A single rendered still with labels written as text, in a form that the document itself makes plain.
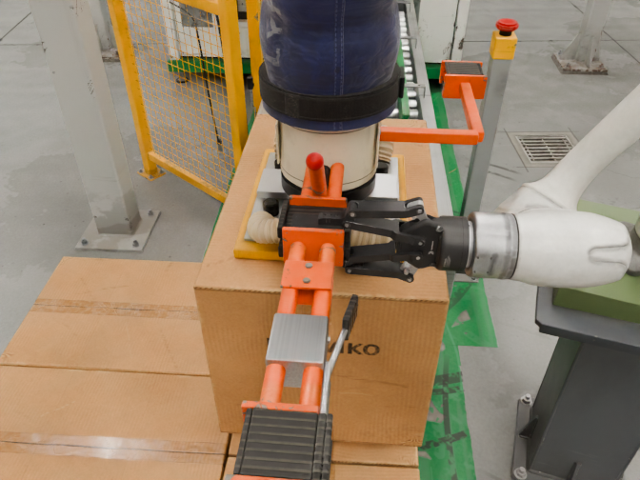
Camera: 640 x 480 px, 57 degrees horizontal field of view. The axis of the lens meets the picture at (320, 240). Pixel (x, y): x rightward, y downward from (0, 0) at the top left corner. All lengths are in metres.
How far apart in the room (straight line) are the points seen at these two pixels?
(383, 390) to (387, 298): 0.23
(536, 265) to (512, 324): 1.58
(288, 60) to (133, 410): 0.87
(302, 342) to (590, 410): 1.19
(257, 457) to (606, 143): 0.67
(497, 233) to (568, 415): 1.03
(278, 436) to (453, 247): 0.35
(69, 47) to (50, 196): 1.04
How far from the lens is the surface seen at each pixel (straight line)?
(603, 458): 1.89
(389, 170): 1.16
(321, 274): 0.72
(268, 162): 1.18
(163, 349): 1.51
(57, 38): 2.38
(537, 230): 0.80
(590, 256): 0.81
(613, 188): 3.32
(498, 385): 2.16
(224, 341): 1.02
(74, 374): 1.52
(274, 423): 0.57
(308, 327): 0.65
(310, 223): 0.78
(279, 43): 0.88
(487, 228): 0.78
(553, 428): 1.80
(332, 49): 0.85
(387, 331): 0.96
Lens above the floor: 1.65
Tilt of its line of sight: 39 degrees down
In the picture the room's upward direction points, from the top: straight up
